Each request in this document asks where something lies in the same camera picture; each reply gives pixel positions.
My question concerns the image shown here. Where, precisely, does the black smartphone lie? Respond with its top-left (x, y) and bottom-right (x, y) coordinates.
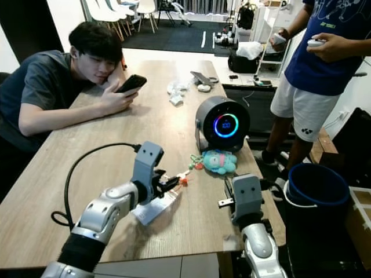
top-left (116, 74), bottom-right (148, 94)

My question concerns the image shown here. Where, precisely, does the grey-shirt person right hand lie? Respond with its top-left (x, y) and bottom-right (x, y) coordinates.
top-left (101, 88), bottom-right (141, 114)

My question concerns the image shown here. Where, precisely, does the grey-shirt person left hand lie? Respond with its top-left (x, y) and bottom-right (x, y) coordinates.
top-left (101, 65), bottom-right (127, 90)

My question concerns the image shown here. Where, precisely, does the blue-shirt person right hand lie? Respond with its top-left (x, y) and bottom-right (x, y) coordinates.
top-left (270, 28), bottom-right (290, 52)

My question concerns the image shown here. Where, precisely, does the blue-shirt person left hand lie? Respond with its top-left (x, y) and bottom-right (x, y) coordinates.
top-left (313, 34), bottom-right (353, 63)

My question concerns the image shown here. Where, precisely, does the wooden table leg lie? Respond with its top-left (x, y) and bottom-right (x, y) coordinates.
top-left (217, 252), bottom-right (235, 278)

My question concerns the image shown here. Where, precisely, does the black low cabinet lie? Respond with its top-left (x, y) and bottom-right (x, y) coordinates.
top-left (220, 85), bottom-right (282, 140)

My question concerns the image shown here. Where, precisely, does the black bin with blue rim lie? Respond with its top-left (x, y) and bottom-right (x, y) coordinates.
top-left (283, 163), bottom-right (352, 255)

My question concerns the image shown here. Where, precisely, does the clear crumpled plastic wrapper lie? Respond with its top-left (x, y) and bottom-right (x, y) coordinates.
top-left (167, 80), bottom-right (189, 96)

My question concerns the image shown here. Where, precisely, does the brown wooden crate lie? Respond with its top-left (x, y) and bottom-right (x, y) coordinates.
top-left (310, 129), bottom-right (340, 166)

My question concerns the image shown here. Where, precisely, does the grey folding phone stand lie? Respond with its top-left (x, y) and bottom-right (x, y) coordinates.
top-left (190, 71), bottom-right (216, 86)

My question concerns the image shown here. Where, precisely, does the black duffel bag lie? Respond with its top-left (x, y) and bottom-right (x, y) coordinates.
top-left (228, 49), bottom-right (263, 74)

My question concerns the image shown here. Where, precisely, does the open cardboard box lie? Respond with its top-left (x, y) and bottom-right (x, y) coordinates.
top-left (345, 188), bottom-right (371, 270)

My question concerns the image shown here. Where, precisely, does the black chair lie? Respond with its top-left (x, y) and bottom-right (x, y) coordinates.
top-left (333, 107), bottom-right (371, 174)

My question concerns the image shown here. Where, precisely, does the white crumpled cloth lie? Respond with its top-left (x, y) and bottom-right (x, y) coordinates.
top-left (236, 42), bottom-right (263, 60)

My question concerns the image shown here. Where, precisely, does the white metal rack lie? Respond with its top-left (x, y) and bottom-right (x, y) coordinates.
top-left (258, 6), bottom-right (290, 76)

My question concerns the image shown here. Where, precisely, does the large black rug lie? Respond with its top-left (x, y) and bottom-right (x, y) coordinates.
top-left (122, 20), bottom-right (232, 54)

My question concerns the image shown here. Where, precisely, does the small black white machine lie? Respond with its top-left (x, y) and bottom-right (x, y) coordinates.
top-left (213, 30), bottom-right (237, 47)

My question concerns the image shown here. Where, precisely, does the person in grey t-shirt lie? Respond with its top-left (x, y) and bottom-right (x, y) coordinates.
top-left (0, 22), bottom-right (147, 197)

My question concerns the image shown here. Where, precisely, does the person in blue shirt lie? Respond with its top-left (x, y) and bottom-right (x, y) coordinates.
top-left (261, 0), bottom-right (371, 174)

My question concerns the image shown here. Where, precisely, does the black backpack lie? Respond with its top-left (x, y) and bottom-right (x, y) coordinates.
top-left (237, 3), bottom-right (256, 31)

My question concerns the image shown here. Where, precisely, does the white plastic chair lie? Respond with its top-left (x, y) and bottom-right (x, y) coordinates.
top-left (81, 0), bottom-right (111, 27)
top-left (101, 0), bottom-right (134, 38)
top-left (136, 0), bottom-right (158, 32)

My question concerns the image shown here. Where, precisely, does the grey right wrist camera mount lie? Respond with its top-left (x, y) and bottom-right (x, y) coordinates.
top-left (230, 174), bottom-right (265, 225)

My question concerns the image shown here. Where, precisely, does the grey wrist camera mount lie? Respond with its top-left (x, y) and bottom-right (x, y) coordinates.
top-left (131, 141), bottom-right (165, 204)
top-left (230, 174), bottom-right (265, 225)

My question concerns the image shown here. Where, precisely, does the teal plush keychain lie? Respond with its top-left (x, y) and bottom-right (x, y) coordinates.
top-left (189, 149), bottom-right (238, 176)

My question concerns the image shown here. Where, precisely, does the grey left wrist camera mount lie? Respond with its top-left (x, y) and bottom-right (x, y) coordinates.
top-left (131, 141), bottom-right (165, 204)

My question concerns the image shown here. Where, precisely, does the round black ring-light speaker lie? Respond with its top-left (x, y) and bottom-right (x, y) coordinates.
top-left (195, 96), bottom-right (251, 153)

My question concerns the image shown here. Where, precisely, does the black wheeled frame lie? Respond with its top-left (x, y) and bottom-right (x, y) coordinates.
top-left (158, 0), bottom-right (191, 27)

